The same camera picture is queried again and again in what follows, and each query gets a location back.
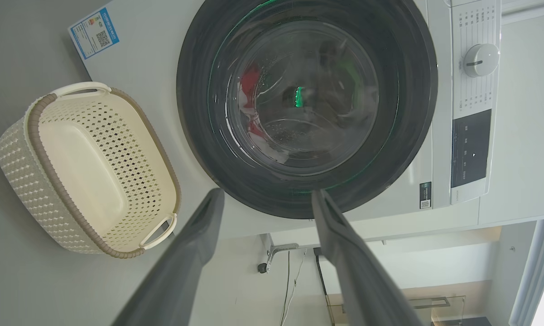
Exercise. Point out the blue energy label sticker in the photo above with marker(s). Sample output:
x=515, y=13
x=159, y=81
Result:
x=93, y=32

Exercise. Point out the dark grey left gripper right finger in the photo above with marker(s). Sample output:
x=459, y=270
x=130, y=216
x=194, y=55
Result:
x=353, y=280

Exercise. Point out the white partition board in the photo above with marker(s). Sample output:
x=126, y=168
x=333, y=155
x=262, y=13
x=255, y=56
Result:
x=412, y=258

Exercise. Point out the black washing machine door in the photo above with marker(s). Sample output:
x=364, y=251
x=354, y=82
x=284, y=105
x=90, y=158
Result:
x=194, y=113

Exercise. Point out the metal caster leg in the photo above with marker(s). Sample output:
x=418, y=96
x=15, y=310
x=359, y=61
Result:
x=278, y=249

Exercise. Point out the white washing machine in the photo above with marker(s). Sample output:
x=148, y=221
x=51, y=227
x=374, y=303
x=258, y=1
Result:
x=154, y=90

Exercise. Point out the grey white curtain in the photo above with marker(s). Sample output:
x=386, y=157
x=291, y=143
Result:
x=532, y=271

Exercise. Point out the cream perforated laundry basket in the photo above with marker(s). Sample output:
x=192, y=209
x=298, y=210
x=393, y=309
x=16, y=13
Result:
x=95, y=167

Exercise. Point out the white round control dial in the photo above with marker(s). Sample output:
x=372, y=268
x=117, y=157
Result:
x=480, y=59

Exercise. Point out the small QR code sticker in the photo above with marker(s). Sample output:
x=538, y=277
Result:
x=425, y=195

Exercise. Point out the clear glass table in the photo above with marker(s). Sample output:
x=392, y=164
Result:
x=435, y=308

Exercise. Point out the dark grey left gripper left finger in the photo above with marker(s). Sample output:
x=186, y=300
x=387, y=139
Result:
x=181, y=271

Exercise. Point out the red and white garment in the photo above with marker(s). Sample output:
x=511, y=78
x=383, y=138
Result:
x=250, y=83

